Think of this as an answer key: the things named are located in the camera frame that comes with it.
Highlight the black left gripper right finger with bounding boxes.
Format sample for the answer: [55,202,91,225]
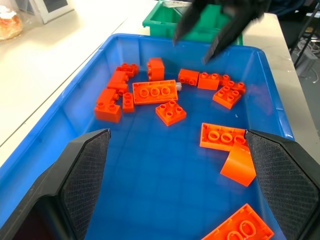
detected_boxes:
[244,129,320,240]

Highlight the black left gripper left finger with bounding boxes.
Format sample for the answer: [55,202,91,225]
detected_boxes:
[0,128,112,240]

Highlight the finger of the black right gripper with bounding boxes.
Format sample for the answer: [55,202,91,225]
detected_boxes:
[172,0,209,47]
[201,9,266,65]

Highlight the green plastic bin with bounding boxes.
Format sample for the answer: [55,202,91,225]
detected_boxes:
[142,0,245,46]

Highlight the blue plastic bin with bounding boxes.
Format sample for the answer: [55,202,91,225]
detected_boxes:
[0,33,296,240]

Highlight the silver foil sheet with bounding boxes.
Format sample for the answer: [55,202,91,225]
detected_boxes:
[159,0,194,9]

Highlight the curved orange toy brick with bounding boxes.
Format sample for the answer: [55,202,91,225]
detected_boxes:
[219,142,257,188]

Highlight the long flat orange toy brick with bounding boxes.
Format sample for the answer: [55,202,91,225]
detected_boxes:
[199,203,275,240]
[199,122,251,153]
[132,79,179,106]

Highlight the square orange toy brick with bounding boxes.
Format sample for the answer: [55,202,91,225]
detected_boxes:
[155,99,188,128]
[212,85,243,110]

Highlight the black metal stand legs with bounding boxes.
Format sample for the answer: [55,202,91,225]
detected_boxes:
[289,6,320,70]

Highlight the small narrow orange toy brick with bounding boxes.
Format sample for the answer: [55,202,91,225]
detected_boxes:
[122,91,136,114]

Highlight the white framed box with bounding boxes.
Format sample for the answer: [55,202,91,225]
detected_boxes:
[14,0,76,25]

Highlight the clear bag with orange bread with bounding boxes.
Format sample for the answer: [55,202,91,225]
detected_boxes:
[0,4,24,41]

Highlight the blue cable bundle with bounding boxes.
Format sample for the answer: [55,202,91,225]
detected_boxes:
[271,0,302,19]

